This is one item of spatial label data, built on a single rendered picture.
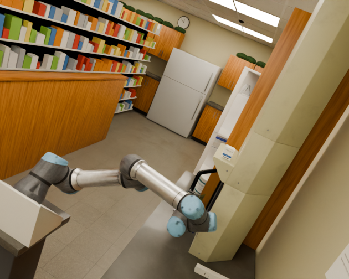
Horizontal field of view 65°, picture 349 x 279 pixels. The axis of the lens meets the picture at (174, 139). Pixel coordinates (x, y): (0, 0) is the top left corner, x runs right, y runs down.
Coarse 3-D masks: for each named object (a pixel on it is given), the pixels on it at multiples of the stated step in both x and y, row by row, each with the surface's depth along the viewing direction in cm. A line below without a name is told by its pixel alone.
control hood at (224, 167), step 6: (222, 144) 163; (222, 150) 153; (216, 156) 139; (234, 156) 152; (216, 162) 137; (222, 162) 136; (228, 162) 138; (234, 162) 142; (216, 168) 138; (222, 168) 137; (228, 168) 136; (222, 174) 138; (228, 174) 137; (222, 180) 138
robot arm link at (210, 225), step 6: (210, 216) 105; (216, 216) 109; (204, 222) 101; (210, 222) 104; (216, 222) 107; (192, 228) 107; (198, 228) 104; (204, 228) 104; (210, 228) 104; (216, 228) 106
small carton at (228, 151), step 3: (225, 147) 140; (228, 147) 140; (231, 147) 142; (225, 150) 140; (228, 150) 140; (231, 150) 140; (234, 150) 140; (222, 153) 141; (225, 153) 141; (228, 153) 140; (231, 153) 140; (222, 156) 141; (225, 156) 141; (228, 156) 141; (231, 156) 140; (228, 159) 141
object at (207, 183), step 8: (200, 176) 148; (208, 176) 155; (216, 176) 162; (192, 184) 148; (200, 184) 153; (208, 184) 161; (216, 184) 168; (200, 192) 158; (208, 192) 166; (208, 200) 173
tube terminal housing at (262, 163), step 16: (256, 144) 130; (272, 144) 128; (240, 160) 133; (256, 160) 131; (272, 160) 132; (288, 160) 138; (240, 176) 135; (256, 176) 133; (272, 176) 139; (224, 192) 139; (240, 192) 137; (256, 192) 140; (272, 192) 146; (224, 208) 141; (240, 208) 140; (256, 208) 147; (224, 224) 143; (240, 224) 148; (208, 240) 148; (224, 240) 148; (240, 240) 156; (208, 256) 150; (224, 256) 157
